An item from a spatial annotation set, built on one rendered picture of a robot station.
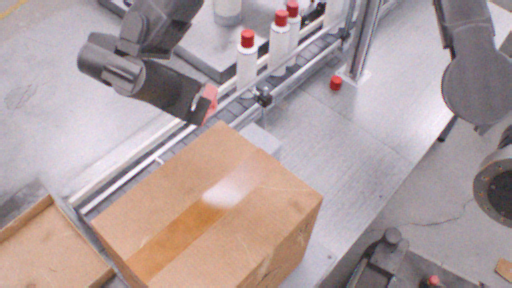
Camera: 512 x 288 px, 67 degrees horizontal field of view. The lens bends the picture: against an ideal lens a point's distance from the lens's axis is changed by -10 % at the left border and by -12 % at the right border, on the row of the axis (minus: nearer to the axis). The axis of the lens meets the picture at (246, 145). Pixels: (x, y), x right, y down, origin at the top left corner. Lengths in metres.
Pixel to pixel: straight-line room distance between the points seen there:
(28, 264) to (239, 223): 0.56
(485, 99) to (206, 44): 1.02
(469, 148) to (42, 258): 2.14
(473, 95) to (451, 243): 1.72
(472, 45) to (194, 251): 0.47
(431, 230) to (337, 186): 1.10
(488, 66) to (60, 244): 0.92
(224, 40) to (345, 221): 0.66
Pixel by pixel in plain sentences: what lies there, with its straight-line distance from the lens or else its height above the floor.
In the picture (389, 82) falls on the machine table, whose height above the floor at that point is 0.83.
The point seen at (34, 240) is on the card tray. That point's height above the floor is 0.83.
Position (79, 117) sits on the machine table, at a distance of 1.27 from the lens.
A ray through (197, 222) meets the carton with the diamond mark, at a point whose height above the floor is 1.12.
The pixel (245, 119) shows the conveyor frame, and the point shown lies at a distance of 1.13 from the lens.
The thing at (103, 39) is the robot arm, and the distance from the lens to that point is 0.64.
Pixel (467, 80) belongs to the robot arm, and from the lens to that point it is 0.44.
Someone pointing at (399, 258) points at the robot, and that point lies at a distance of 1.67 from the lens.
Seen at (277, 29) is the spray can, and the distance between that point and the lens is 1.13.
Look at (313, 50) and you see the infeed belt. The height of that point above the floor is 0.88.
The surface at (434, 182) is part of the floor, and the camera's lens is 2.27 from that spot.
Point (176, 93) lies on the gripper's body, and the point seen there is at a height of 1.25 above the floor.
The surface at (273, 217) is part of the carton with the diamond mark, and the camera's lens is 0.69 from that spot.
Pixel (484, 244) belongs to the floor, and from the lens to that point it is 2.21.
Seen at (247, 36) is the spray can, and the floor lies 1.08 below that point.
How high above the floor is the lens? 1.72
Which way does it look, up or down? 52 degrees down
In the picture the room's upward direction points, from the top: 2 degrees clockwise
